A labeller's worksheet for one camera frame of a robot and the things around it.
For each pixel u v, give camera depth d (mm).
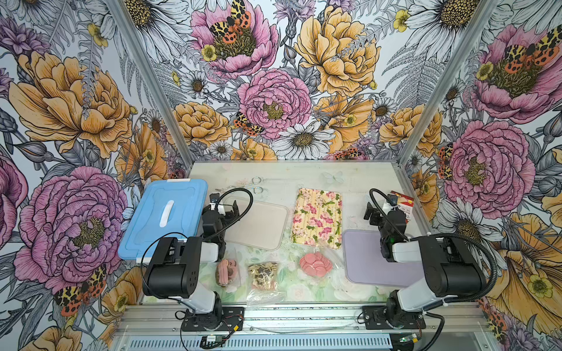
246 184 1118
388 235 736
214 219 728
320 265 831
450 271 463
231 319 735
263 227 1004
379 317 736
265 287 791
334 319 761
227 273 783
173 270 460
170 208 813
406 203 997
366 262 900
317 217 995
